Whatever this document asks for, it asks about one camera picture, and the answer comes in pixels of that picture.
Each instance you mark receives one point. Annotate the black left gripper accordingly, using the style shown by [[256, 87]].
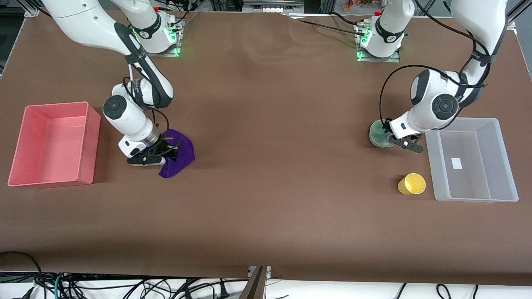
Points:
[[388, 125]]

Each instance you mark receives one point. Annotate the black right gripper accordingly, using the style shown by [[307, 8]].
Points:
[[163, 146]]

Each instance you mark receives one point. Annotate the pale green bowl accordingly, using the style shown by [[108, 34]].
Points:
[[377, 137]]

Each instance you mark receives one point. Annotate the purple cloth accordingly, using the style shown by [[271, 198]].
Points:
[[185, 160]]

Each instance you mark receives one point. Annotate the yellow plastic cup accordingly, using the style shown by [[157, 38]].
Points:
[[412, 184]]

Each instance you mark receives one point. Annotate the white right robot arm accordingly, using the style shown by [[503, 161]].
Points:
[[124, 112]]

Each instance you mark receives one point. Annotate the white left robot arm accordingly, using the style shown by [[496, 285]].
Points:
[[436, 104]]

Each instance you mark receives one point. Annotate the white label sticker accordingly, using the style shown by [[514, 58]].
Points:
[[456, 163]]

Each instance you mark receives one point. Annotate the clear plastic bin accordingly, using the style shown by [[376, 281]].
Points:
[[469, 162]]

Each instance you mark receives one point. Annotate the pink plastic bin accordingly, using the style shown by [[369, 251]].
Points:
[[54, 145]]

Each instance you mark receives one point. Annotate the aluminium corner profile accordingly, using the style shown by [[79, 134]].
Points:
[[33, 10]]

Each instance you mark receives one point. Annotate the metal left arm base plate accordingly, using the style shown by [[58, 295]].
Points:
[[397, 58]]

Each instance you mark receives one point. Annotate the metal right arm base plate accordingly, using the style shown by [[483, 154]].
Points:
[[174, 41]]

